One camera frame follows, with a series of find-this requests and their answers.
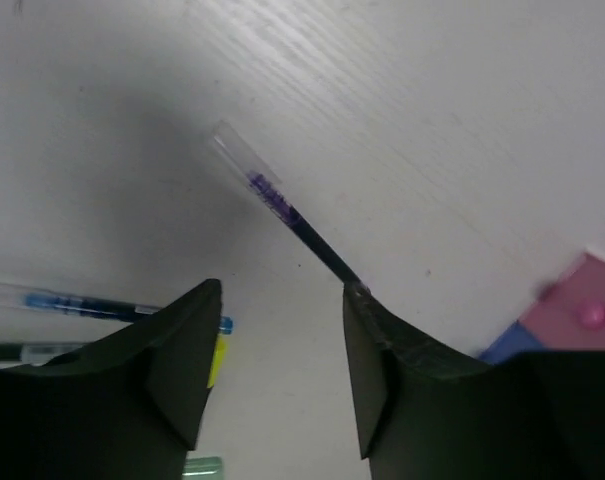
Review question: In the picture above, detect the yellow cap black highlighter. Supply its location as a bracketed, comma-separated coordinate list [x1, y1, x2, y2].
[207, 334, 228, 389]

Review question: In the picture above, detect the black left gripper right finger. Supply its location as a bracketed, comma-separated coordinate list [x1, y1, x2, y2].
[343, 285, 605, 479]

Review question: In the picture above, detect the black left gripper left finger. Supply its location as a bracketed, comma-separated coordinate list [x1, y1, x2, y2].
[0, 279, 221, 479]

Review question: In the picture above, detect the purple-blue plastic bin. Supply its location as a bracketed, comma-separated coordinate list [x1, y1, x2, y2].
[478, 321, 546, 365]

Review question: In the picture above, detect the green ink refill pen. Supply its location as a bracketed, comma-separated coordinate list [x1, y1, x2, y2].
[0, 342, 85, 368]

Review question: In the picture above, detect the pink plastic bin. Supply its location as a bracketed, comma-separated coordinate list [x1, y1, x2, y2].
[519, 253, 605, 350]

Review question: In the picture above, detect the blue ink refill pen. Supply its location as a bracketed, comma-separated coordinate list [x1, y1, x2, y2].
[0, 280, 234, 335]

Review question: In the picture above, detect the purple ink refill pen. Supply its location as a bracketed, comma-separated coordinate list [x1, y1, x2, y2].
[210, 122, 368, 290]

